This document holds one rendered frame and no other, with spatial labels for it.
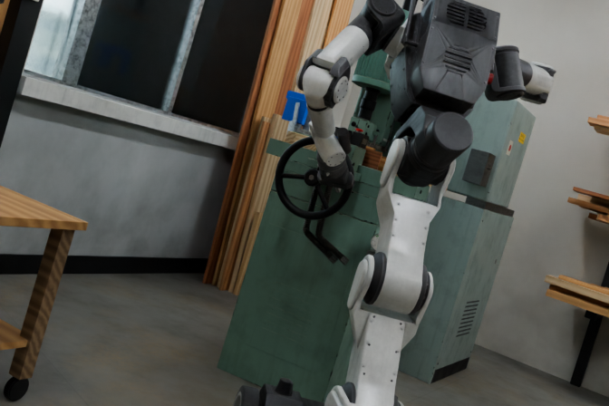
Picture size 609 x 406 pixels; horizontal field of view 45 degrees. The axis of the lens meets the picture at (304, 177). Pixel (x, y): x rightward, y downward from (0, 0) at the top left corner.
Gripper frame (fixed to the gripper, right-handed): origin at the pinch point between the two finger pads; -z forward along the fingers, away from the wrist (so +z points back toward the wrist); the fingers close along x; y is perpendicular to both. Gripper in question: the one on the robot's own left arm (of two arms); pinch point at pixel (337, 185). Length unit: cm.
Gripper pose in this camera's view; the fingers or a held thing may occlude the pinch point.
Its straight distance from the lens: 245.2
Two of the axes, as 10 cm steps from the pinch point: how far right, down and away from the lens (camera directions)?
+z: -1.6, -5.5, -8.2
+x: 9.3, 1.9, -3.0
